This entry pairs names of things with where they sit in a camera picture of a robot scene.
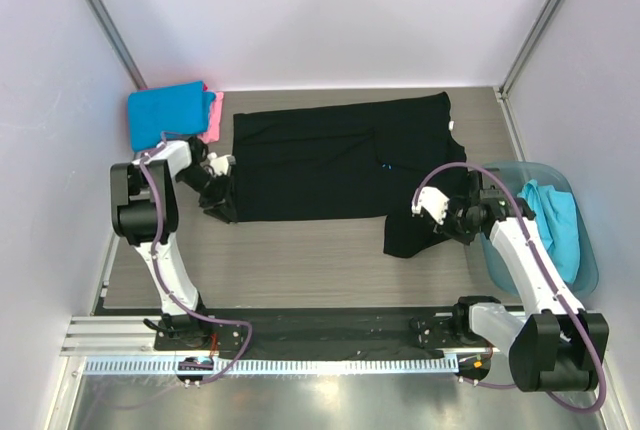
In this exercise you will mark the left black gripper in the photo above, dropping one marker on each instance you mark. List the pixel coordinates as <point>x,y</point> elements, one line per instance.
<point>222,204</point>

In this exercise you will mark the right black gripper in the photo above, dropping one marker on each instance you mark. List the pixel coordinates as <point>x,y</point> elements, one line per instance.
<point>451,223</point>

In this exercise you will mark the black t shirt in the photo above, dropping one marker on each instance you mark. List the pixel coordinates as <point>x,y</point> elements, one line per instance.
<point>352,161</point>

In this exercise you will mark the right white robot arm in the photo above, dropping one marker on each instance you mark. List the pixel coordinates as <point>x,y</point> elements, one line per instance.
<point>559,346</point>

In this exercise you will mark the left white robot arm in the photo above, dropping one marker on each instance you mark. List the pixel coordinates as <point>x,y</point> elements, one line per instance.
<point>144,212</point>

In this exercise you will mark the translucent blue plastic bin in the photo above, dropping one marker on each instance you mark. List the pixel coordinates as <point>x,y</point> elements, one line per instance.
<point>515,175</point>

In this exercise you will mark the folded pink t shirt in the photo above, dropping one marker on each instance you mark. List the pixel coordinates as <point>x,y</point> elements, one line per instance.
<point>212,134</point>

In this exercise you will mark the crumpled light blue t shirt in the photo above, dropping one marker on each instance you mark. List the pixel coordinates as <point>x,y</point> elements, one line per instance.
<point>556,218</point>

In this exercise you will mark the folded blue t shirt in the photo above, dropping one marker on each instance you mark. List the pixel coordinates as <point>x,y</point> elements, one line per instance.
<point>174,110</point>

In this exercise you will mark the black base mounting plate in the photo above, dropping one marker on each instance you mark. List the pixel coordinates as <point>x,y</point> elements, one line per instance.
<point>322,334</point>

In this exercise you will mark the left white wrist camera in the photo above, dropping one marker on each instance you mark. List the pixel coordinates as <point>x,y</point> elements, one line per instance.
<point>220,165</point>

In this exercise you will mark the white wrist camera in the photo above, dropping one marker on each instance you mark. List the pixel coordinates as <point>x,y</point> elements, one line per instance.
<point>432,202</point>
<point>220,165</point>

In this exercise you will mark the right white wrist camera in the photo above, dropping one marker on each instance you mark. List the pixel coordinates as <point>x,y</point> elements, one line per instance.
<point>432,202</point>

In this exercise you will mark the aluminium frame rail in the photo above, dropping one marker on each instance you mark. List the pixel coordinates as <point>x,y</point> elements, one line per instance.
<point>124,335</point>

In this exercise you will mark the white slotted cable duct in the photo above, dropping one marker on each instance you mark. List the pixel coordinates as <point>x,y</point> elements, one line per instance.
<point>198,366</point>

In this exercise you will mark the left aluminium corner post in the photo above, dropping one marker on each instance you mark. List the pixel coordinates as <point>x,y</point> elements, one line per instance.
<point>102,15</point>

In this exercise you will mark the aluminium corner post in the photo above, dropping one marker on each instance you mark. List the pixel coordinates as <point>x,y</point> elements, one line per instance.
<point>102,15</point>
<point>543,20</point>

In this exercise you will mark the right aluminium corner post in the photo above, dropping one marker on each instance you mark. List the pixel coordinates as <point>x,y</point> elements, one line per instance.
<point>543,20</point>

